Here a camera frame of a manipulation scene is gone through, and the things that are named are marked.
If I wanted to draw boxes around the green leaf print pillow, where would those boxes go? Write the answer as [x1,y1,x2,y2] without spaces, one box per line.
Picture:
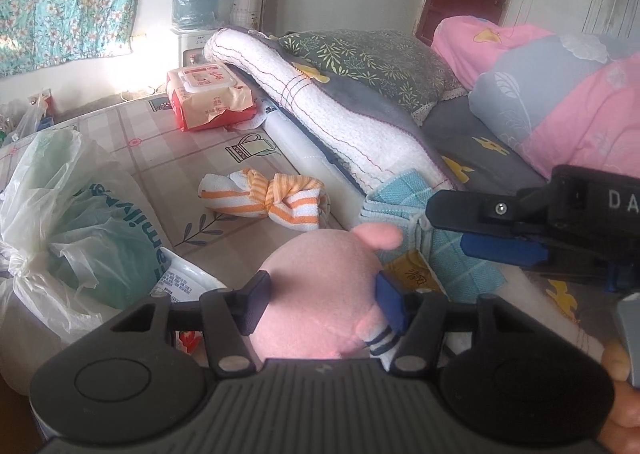
[277,29,468,125]

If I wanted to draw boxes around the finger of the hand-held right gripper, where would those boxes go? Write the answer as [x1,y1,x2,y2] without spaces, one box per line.
[425,189,549,237]
[460,233,549,269]

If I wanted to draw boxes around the yellow packet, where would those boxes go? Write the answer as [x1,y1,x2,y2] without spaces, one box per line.
[387,249,448,295]

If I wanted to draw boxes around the pink plush toy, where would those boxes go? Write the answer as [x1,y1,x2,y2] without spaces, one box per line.
[250,223,406,370]

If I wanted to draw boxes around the pink and grey quilt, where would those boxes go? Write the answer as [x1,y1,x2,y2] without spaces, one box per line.
[431,14,640,180]

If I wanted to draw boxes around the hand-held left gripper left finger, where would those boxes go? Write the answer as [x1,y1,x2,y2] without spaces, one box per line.
[111,271,271,379]

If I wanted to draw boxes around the white knitted blanket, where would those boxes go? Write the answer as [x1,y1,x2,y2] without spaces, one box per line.
[204,27,456,195]

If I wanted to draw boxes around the orange striped towel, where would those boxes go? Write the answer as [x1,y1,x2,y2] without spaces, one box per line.
[198,168,328,235]

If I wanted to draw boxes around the grey yellow-print sheet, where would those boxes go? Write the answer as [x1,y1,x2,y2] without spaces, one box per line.
[220,27,621,335]

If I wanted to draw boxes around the light blue checked cloth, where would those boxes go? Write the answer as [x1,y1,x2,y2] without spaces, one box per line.
[360,169,506,305]

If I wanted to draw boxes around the person's right hand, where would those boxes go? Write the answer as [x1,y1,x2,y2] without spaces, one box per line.
[600,341,640,454]

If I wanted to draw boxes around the red wet wipes pack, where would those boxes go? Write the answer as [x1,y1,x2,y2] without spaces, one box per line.
[166,62,258,132]

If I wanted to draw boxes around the checked printed bed sheet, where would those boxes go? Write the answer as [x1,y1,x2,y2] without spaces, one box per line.
[0,94,371,285]

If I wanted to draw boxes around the white mattress pad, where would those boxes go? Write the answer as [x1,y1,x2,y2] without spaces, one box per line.
[260,112,371,195]

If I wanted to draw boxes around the white printed packet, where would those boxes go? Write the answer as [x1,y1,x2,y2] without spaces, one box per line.
[150,254,233,305]

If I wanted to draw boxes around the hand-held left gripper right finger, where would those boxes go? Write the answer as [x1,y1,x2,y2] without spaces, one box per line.
[375,271,533,376]

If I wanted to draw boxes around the clear plastic bag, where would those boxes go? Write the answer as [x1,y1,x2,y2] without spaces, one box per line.
[0,92,51,145]

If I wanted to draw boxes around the green and white plastic bag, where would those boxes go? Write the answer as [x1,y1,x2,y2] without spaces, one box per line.
[0,128,173,345]

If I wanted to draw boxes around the white water dispenser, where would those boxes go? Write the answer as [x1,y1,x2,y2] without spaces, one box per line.
[172,27,221,68]

